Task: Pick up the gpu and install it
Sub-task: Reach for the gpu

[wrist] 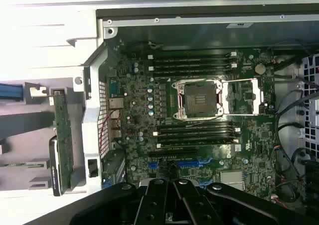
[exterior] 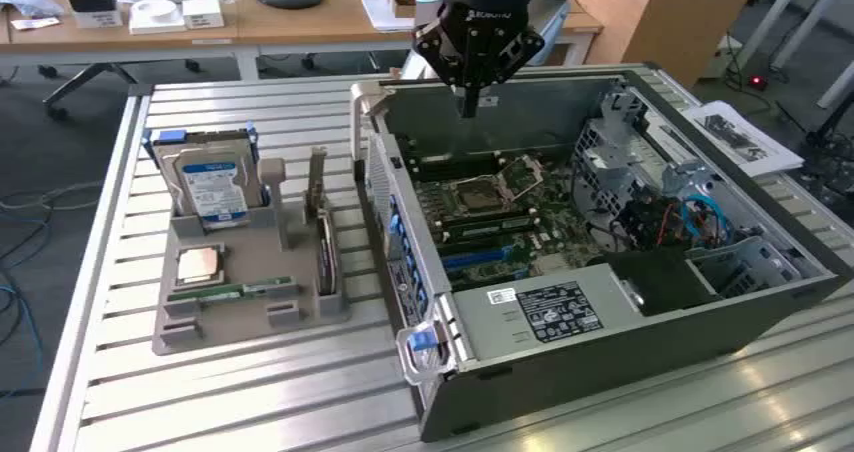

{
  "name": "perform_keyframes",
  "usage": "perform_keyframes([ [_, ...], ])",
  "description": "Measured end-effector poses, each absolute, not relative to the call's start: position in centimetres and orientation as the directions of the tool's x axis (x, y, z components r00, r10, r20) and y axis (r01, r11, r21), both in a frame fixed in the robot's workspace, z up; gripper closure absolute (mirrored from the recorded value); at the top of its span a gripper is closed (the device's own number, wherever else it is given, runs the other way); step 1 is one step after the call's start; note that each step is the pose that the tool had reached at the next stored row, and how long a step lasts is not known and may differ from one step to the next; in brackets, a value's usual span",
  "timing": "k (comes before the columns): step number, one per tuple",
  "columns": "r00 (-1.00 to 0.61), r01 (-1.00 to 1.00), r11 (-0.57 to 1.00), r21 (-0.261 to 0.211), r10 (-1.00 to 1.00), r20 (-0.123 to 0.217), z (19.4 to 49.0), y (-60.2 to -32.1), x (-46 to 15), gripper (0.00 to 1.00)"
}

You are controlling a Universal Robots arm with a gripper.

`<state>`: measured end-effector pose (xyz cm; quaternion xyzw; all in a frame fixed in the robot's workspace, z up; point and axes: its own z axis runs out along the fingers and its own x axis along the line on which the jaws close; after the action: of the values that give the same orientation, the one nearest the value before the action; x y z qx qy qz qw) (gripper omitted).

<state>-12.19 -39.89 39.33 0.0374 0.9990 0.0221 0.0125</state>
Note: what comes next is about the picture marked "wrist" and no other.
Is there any metal socket cover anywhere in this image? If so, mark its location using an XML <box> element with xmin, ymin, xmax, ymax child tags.
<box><xmin>220</xmin><ymin>78</ymin><xmax>265</xmax><ymax>116</ymax></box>

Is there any open dark PC case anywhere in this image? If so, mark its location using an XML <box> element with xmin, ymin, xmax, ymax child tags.
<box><xmin>81</xmin><ymin>7</ymin><xmax>319</xmax><ymax>211</ymax></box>

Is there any silver metal port housing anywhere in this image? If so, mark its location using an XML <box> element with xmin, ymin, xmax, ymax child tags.
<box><xmin>109</xmin><ymin>98</ymin><xmax>125</xmax><ymax>111</ymax></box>
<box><xmin>109</xmin><ymin>110</ymin><xmax>123</xmax><ymax>122</ymax></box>

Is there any blue PCIe expansion slot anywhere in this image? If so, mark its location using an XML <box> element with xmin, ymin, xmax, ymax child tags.
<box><xmin>148</xmin><ymin>159</ymin><xmax>200</xmax><ymax>169</ymax></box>

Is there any CPU socket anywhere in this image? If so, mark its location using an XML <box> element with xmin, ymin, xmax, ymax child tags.
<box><xmin>173</xmin><ymin>80</ymin><xmax>222</xmax><ymax>121</ymax></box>

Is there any hard disk with blue caddy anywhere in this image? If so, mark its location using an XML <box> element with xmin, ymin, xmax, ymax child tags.
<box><xmin>0</xmin><ymin>82</ymin><xmax>25</xmax><ymax>99</ymax></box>

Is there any black PCIe expansion slot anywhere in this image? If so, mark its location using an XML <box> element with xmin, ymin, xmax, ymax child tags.
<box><xmin>148</xmin><ymin>149</ymin><xmax>199</xmax><ymax>158</ymax></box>

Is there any silver chipset heatsink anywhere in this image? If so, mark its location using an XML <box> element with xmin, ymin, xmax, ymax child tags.
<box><xmin>220</xmin><ymin>171</ymin><xmax>244</xmax><ymax>190</ymax></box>

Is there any green motherboard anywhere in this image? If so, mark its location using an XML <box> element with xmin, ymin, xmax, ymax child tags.
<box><xmin>106</xmin><ymin>47</ymin><xmax>276</xmax><ymax>203</ymax></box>

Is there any teal port connector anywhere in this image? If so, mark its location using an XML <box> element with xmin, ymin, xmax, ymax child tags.
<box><xmin>109</xmin><ymin>77</ymin><xmax>118</xmax><ymax>98</ymax></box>

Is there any silver perforated drive cage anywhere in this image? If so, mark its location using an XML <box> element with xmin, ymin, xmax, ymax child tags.
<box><xmin>300</xmin><ymin>53</ymin><xmax>319</xmax><ymax>161</ymax></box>

